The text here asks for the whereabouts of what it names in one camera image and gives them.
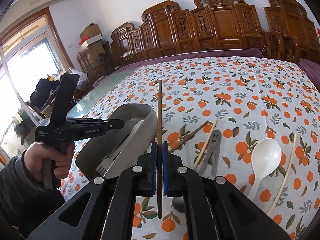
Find dark wooden chopstick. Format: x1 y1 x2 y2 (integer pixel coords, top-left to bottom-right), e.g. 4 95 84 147
169 121 208 153
157 80 163 219

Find rectangular metal tray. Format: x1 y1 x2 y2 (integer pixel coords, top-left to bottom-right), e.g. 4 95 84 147
75 103 157 180

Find metal fork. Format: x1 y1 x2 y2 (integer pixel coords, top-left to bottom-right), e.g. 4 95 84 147
96 118 144 177

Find large metal spoon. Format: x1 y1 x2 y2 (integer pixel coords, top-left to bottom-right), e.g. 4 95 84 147
172 197 185 213

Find smiley face metal spoon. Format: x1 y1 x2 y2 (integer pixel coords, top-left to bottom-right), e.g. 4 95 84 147
199 129 222 179

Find large white plastic ladle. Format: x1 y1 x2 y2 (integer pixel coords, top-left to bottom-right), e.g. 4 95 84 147
247 138 281 201

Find person's left forearm sleeve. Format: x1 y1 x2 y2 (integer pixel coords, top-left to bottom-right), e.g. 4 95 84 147
1 156 65 239

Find person's left hand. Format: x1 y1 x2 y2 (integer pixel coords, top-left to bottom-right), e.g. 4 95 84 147
23 142 75 181

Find wooden chair with clothes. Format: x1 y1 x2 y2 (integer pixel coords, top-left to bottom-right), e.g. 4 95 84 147
25 72 70 119

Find stacked cardboard boxes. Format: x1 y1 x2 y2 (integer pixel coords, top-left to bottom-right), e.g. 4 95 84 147
79 23 106 62

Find orange patterned tablecloth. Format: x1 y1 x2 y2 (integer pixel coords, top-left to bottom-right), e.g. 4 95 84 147
69 57 319 239

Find carved wooden sofa bench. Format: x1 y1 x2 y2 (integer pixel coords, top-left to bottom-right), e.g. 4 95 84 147
99 0 285 67

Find purple armchair cushion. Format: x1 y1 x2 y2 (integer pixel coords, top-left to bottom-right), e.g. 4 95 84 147
299 59 320 90

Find carved wooden armchair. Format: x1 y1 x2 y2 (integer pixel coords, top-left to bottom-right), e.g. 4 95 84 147
264 0 319 63

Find window with wooden frame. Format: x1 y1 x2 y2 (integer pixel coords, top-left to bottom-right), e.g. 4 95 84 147
1 8 73 166

